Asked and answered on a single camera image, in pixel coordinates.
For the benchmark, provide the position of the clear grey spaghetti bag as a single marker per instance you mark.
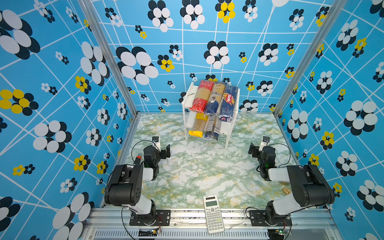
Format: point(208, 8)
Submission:
point(212, 128)

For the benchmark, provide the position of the white two-tier shelf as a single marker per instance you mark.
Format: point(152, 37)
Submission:
point(190, 117)

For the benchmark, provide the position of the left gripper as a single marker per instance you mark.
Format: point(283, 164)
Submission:
point(162, 153)

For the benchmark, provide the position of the aluminium front rail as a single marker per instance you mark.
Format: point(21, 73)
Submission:
point(191, 224)

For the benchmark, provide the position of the yellow pasta bag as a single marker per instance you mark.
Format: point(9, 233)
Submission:
point(199, 125)

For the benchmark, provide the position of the white calculator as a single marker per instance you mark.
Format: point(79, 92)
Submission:
point(213, 214)

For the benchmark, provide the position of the blue Barilla pasta box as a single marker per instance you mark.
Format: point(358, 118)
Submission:
point(228, 104)

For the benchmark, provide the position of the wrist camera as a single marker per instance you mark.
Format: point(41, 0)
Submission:
point(265, 141)
point(156, 142)

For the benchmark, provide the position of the red spaghetti bag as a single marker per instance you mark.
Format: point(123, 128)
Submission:
point(202, 95)

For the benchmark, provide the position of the small wooden block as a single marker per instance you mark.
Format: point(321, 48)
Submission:
point(287, 191)

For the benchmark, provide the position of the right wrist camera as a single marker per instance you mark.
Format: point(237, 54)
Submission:
point(265, 141)

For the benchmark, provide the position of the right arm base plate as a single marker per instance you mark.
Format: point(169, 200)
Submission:
point(268, 219)

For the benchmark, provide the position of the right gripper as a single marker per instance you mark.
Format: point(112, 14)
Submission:
point(256, 151)

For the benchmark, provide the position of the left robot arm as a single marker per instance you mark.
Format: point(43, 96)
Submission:
point(124, 188)

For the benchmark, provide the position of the red black utility knife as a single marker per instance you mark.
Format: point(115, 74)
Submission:
point(138, 159)

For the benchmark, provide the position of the blue clear spaghetti bag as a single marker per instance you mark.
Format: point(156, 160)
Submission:
point(215, 98)

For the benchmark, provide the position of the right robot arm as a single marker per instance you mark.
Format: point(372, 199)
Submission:
point(308, 186)

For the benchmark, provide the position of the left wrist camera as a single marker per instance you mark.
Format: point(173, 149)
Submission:
point(156, 142)

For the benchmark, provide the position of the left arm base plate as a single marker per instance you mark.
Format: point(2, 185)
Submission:
point(159, 218)

